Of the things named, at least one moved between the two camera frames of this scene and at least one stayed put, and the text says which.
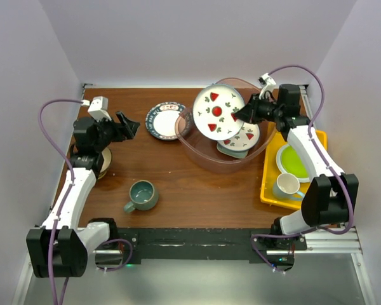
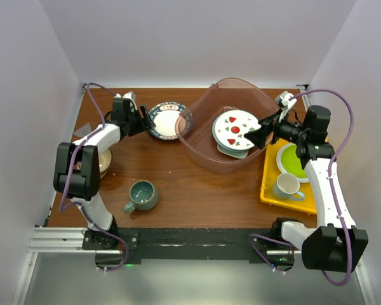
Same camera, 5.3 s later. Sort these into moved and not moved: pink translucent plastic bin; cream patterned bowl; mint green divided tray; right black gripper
Moved: right black gripper
Not moved: mint green divided tray; pink translucent plastic bin; cream patterned bowl
